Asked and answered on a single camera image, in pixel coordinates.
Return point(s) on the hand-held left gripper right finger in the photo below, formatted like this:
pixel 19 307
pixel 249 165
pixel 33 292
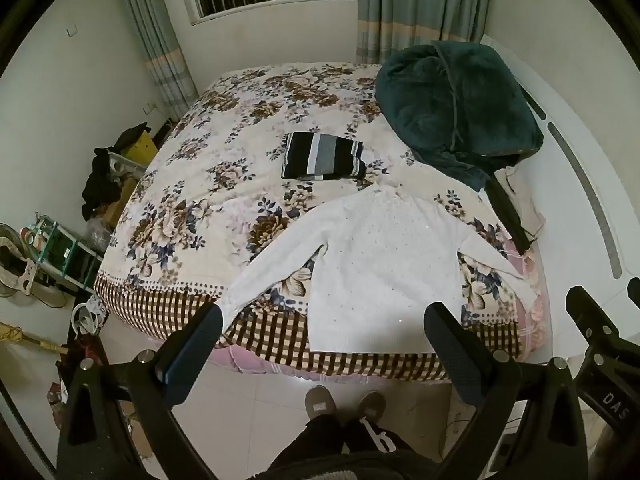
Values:
pixel 450 355

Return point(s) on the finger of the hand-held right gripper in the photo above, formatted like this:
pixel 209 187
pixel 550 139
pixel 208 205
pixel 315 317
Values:
pixel 635 290
pixel 592 312

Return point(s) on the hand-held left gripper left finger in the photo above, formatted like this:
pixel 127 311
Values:
pixel 196 347

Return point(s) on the white knit sweater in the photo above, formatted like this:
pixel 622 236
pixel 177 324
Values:
pixel 375 270

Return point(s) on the person's right shoe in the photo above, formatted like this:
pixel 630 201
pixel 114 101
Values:
pixel 372 404

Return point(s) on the person's shoe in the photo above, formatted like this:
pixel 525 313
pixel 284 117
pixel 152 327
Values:
pixel 320 402
pixel 372 404

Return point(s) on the white headboard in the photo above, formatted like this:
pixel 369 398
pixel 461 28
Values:
pixel 575 200

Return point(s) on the beige cloth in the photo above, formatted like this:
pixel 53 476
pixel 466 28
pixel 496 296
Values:
pixel 525 200

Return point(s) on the black flat strip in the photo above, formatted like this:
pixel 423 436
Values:
pixel 507 210

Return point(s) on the person's left shoe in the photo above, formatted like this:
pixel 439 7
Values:
pixel 320 402

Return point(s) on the person's black pants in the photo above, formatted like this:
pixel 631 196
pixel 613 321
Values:
pixel 330 445

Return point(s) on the clear plastic bag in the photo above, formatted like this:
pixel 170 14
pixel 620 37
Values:
pixel 97 234

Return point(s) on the floral bedsheet bed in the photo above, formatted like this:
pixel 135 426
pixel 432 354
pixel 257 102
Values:
pixel 210 185

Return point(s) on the cardboard box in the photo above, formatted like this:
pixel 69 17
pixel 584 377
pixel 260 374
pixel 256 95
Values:
pixel 120 200

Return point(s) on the black clothing pile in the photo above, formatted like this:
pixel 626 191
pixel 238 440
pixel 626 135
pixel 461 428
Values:
pixel 100 185

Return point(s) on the floor fan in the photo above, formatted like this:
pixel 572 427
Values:
pixel 20 270

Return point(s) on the white plastic basket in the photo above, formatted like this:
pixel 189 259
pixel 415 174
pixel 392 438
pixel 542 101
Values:
pixel 122 164

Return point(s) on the yellow box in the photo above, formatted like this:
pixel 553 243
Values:
pixel 140 152

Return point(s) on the folded black striped sweater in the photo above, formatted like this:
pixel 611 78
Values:
pixel 322 156

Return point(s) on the dark teal fleece blanket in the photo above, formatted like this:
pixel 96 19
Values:
pixel 450 105

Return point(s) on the grey-blue curtain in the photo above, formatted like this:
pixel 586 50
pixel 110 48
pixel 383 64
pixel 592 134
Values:
pixel 157 45
pixel 420 5

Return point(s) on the green frame rack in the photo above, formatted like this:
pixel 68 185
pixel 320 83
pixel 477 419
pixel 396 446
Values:
pixel 65 255

